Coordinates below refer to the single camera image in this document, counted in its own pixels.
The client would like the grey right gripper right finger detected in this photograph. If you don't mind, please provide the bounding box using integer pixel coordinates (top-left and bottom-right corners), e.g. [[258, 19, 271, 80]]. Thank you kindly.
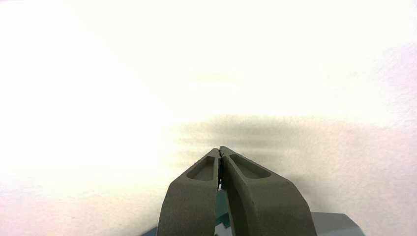
[[220, 146, 318, 236]]

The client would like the dark blue grey control box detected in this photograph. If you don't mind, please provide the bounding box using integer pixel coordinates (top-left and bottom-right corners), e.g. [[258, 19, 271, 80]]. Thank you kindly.
[[142, 189, 366, 236]]

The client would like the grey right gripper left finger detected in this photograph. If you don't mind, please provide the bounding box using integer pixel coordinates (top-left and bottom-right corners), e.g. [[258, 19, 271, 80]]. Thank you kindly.
[[157, 148, 222, 236]]

